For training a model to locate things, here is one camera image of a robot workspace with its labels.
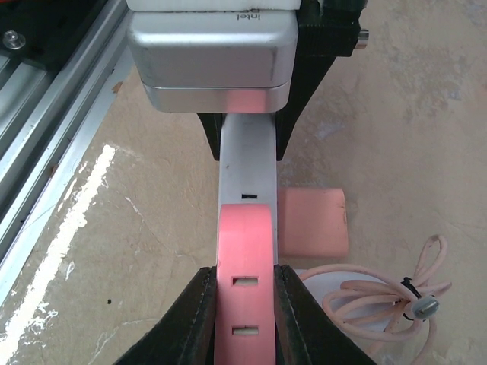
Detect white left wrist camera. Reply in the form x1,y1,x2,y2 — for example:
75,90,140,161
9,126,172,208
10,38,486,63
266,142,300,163
127,1,301,113

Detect white usb charger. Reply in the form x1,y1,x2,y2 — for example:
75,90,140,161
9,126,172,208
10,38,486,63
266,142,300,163
304,271,394,332

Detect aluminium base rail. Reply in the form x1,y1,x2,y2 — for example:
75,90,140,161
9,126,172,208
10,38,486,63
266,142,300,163
1,1,132,297

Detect pink rectangular adapter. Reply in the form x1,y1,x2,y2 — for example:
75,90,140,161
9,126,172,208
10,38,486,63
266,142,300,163
277,187,349,259

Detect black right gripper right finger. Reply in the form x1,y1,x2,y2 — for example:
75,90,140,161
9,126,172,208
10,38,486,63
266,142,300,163
274,265,374,365

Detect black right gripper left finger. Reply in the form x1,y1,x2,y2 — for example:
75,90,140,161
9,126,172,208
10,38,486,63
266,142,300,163
116,267,216,364

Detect white power strip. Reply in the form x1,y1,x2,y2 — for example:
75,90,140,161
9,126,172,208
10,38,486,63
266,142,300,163
218,112,281,214

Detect pink round plug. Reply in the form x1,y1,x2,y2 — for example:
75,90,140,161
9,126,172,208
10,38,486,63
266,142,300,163
214,204,275,364

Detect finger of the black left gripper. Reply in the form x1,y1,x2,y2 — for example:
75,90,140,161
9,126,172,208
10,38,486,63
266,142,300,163
197,113,226,161
275,1,367,160

